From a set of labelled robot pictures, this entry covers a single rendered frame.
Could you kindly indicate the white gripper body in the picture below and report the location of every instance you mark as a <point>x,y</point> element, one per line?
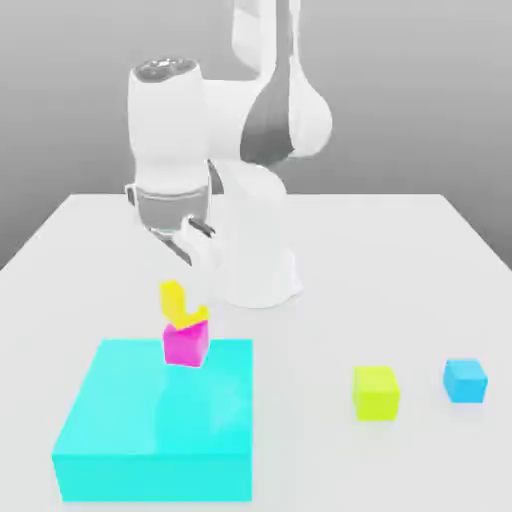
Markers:
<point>200,251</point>

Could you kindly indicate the small yellow cube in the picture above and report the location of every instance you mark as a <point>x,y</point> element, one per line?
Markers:
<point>170,300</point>

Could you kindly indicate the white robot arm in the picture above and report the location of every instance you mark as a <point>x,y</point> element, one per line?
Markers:
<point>168,120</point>

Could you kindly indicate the small magenta cube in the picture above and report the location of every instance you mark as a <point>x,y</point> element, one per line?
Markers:
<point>184,346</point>

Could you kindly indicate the small lime cube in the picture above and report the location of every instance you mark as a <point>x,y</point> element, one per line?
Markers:
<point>376,394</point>

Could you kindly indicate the small blue cube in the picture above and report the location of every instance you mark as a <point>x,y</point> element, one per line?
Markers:
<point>466,380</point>

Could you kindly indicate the large cyan box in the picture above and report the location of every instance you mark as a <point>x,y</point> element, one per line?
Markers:
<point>140,440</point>

